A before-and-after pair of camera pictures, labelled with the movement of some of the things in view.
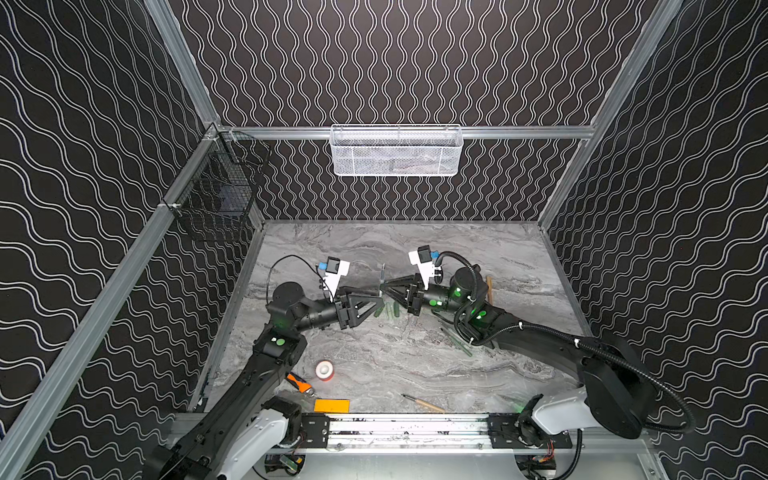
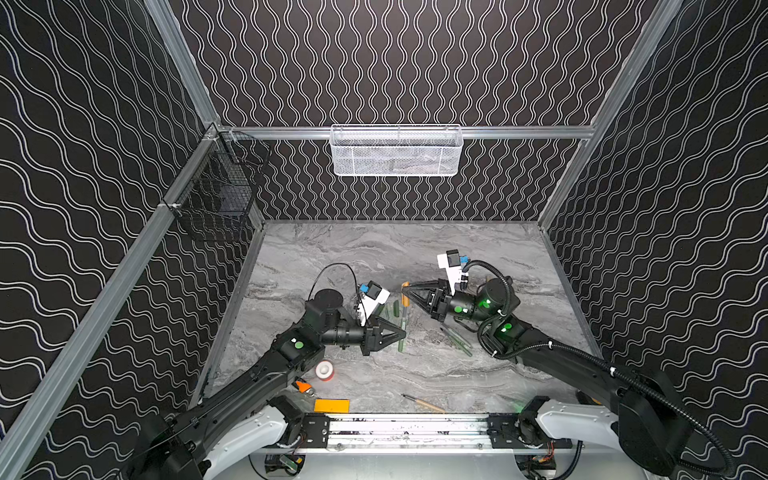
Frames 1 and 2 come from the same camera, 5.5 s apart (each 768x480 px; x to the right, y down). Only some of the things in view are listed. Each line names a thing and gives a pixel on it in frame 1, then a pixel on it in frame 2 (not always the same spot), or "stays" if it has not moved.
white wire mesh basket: (396, 150) stays
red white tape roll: (324, 370) stays
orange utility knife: (300, 383) stays
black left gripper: (342, 310) to (369, 338)
